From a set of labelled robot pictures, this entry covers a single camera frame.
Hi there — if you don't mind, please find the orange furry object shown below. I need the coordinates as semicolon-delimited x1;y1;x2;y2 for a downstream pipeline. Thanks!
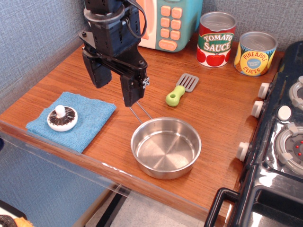
0;215;34;227

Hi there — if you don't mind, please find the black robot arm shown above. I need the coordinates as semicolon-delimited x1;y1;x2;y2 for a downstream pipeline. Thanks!
79;0;149;107

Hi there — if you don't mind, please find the white stove knob upper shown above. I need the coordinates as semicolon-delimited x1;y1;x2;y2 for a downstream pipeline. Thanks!
258;83;270;99

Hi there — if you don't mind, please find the white stove knob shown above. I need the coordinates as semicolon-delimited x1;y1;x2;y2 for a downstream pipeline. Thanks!
236;142;250;162
258;83;270;99
251;101;264;118

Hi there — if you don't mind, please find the clear acrylic table guard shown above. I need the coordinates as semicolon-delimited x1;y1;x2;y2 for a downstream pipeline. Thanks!
0;122;207;227

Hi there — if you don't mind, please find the toy microwave teal and peach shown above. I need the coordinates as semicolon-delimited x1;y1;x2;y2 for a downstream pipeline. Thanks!
137;0;203;52

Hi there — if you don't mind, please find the white stove knob lower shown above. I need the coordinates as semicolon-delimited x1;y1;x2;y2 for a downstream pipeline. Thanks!
236;142;250;162

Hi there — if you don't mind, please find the green handled grey toy spatula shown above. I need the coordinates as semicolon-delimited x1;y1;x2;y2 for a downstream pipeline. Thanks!
166;73;199;107

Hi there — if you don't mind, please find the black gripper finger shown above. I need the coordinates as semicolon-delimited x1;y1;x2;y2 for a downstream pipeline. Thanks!
120;75;144;107
82;51;112;88

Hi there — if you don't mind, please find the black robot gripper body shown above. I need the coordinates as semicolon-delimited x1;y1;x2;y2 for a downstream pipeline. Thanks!
78;4;150;89

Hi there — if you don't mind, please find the pineapple slices can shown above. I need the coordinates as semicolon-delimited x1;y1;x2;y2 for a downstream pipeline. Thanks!
234;31;278;77

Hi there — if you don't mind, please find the black toy stove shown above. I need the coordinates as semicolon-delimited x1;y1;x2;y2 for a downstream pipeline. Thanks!
205;41;303;227

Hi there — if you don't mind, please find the white toy mushroom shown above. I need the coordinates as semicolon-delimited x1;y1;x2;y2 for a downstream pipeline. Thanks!
47;105;78;132

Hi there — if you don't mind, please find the white stove knob middle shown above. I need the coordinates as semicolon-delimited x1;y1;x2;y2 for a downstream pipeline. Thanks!
251;101;264;118

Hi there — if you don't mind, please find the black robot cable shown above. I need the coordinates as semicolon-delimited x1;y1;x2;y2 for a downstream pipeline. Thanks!
123;0;148;39

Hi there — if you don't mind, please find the stainless steel pan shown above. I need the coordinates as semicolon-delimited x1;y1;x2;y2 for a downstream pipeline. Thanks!
130;117;202;180

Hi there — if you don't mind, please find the tomato sauce can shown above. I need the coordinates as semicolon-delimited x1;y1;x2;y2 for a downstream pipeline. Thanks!
196;11;237;68

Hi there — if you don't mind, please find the blue folded cloth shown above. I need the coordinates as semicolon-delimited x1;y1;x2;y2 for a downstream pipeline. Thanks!
26;92;116;153

